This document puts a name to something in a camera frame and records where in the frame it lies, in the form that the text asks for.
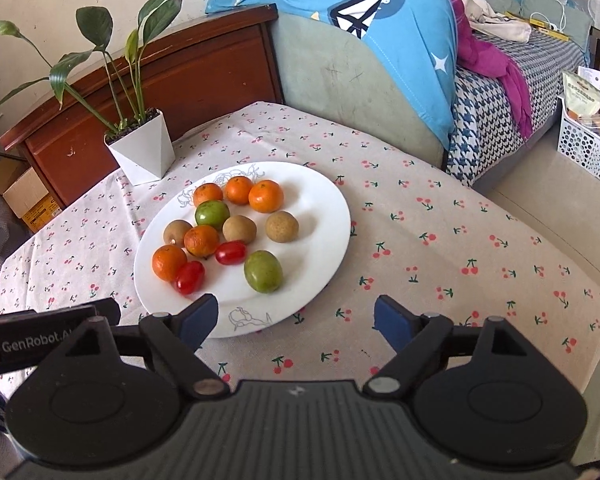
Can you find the cardboard box with yellow print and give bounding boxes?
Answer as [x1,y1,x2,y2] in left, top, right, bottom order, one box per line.
[2,167,63,233]

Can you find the green snack packet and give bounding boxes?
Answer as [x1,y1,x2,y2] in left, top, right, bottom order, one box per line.
[560,71,600,118]

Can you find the white perforated basket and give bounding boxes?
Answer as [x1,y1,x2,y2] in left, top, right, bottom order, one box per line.
[557,97,600,191]

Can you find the blue printed blanket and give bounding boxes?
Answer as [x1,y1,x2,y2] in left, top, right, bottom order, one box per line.
[205,0,461,151]

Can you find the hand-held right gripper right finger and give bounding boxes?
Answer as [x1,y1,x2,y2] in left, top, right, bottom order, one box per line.
[363,295,548,398]

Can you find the white plate with line drawing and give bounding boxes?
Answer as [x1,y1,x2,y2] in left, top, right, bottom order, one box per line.
[133,161,352,339]

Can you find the orange mandarin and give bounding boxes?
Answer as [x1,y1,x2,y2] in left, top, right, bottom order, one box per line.
[193,183,224,207]
[224,176,254,206]
[152,245,188,282]
[184,225,220,258]
[248,180,284,213]

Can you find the green plant in white pot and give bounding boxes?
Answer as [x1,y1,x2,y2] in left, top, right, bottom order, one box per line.
[0,0,206,184]

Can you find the red cherry tomato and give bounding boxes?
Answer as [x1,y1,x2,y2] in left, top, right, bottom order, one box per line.
[215,240,248,265]
[174,260,206,295]

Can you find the small green jujube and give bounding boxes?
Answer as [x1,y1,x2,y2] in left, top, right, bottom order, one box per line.
[195,200,230,228]

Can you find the light green pillow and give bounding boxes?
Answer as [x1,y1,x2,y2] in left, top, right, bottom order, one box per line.
[520,0,593,41]

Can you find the plain cardboard box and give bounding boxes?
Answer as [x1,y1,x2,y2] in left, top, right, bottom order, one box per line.
[0,152,27,196]

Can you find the large brown longan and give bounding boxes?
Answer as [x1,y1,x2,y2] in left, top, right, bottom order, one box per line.
[222,215,257,244]

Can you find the yellowish brown longan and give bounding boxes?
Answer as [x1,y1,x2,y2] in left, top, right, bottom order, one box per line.
[265,211,300,243]

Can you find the small brown longan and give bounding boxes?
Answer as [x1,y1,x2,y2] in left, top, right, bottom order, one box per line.
[163,220,193,247]

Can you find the white cloth bag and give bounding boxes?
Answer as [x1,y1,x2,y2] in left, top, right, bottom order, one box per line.
[467,0,533,43]

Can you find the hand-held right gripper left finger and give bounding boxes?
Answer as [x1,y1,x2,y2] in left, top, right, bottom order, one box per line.
[47,294,231,402]

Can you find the grey-green sofa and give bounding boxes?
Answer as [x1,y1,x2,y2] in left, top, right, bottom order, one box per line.
[270,12,451,171]

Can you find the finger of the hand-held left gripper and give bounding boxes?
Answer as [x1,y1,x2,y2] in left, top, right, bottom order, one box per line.
[0,298,122,378]

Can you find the magenta cloth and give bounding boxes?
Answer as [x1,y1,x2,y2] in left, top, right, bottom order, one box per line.
[420,0,533,141]

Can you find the wooden headboard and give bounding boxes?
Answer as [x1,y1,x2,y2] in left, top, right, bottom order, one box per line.
[0,4,286,209]

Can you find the houndstooth sofa cover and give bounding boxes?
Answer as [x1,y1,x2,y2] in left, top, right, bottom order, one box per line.
[447,30,588,186]

